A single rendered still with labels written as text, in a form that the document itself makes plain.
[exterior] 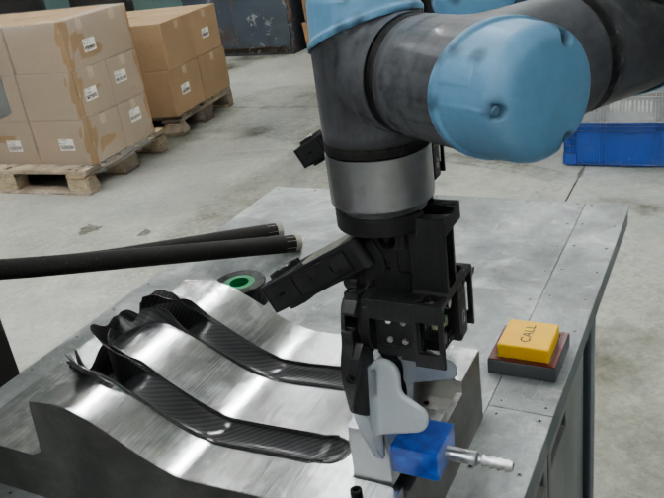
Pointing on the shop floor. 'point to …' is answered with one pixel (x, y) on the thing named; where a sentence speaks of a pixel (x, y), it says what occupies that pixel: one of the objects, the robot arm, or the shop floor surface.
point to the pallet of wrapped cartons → (72, 99)
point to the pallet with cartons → (181, 64)
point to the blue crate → (616, 144)
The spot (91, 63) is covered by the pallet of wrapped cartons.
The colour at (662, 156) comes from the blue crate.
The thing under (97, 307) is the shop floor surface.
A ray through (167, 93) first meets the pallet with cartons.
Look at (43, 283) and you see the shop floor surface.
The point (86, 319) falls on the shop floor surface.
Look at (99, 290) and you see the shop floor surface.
